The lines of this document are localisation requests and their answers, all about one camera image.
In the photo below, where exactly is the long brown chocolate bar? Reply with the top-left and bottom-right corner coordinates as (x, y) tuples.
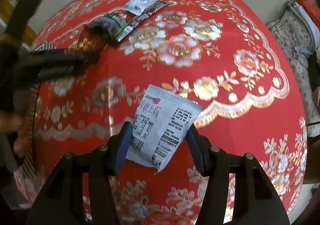
(114, 0), (170, 43)

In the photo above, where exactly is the red foil snack packet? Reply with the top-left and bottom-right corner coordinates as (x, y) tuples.
(76, 26), (107, 52)

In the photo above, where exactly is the white strawberry snack packet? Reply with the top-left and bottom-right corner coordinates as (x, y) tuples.
(126, 85), (202, 171)

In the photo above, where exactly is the red floral tablecloth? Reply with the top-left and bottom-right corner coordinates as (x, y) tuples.
(13, 0), (309, 225)

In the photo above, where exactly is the black green snack packet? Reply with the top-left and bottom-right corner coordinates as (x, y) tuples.
(86, 13), (127, 42)

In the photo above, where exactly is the red knitted cloth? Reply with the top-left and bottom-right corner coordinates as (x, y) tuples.
(296, 0), (320, 28)

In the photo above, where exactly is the person's left hand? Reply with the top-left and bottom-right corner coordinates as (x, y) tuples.
(1, 112), (31, 158)

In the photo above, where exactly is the yellow door frame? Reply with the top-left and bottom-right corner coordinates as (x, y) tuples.
(1, 0), (37, 47)

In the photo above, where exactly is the small white snack packet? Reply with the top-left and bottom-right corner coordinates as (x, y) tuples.
(123, 0), (158, 16)

